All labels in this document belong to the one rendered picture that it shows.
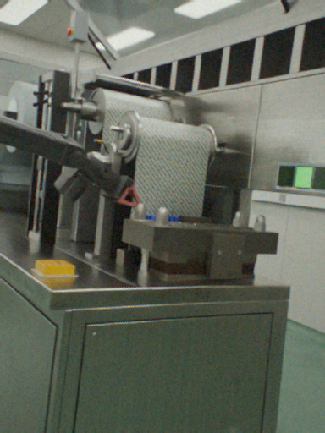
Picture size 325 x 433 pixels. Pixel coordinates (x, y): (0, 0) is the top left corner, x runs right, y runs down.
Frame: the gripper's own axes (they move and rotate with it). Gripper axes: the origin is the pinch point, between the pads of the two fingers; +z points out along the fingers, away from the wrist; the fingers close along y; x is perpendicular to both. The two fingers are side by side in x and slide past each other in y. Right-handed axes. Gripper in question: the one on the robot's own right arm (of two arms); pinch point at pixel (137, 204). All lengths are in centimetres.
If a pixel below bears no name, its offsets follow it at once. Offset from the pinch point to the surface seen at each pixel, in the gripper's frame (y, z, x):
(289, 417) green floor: -60, 169, -24
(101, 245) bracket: -7.8, 1.2, -14.2
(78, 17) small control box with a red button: -57, -32, 53
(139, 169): 0.2, -5.5, 7.8
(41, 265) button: 11.1, -17.4, -27.2
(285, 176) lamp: 23.9, 20.0, 25.3
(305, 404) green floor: -69, 187, -13
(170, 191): 0.2, 6.4, 8.9
